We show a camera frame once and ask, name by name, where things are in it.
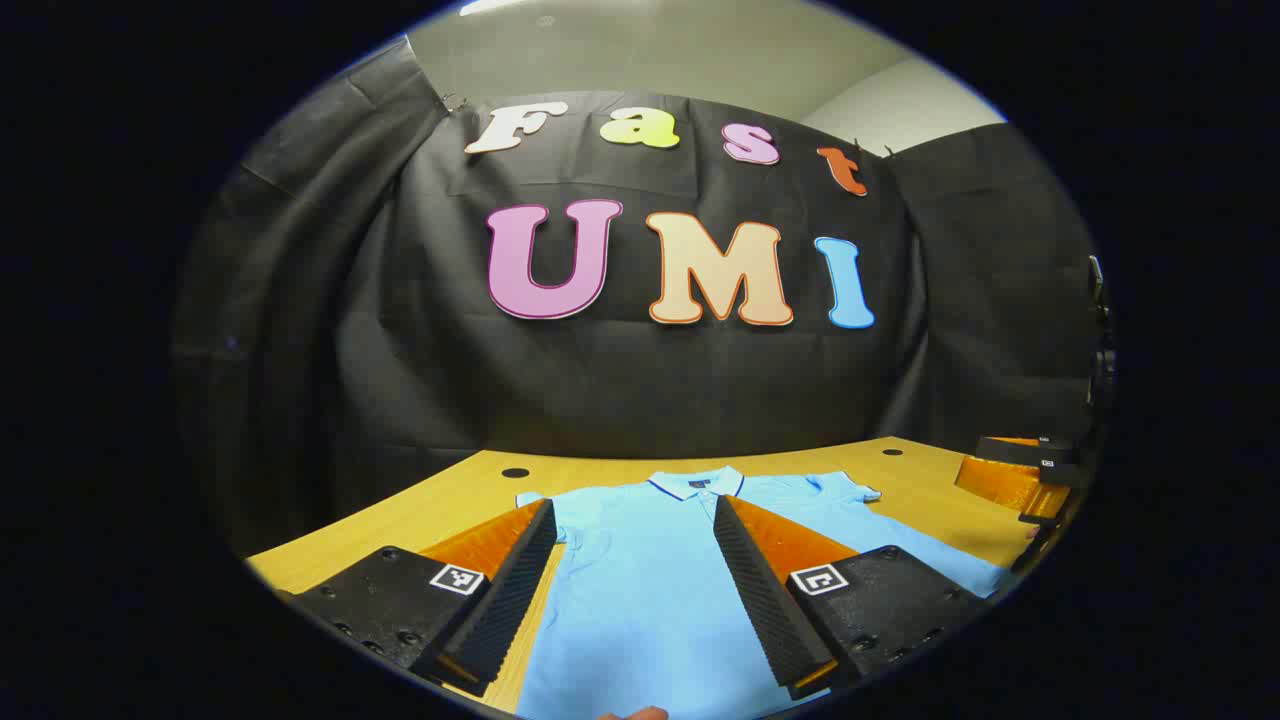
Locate black backdrop cloth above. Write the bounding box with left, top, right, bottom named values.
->
left=175, top=40, right=1106, bottom=556

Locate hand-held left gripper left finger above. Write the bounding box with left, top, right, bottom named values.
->
left=290, top=498, right=558, bottom=698

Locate light blue polo T-shirt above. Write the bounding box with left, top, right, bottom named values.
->
left=513, top=466, right=1006, bottom=720

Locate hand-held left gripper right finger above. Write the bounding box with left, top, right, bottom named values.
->
left=712, top=494, right=991, bottom=701

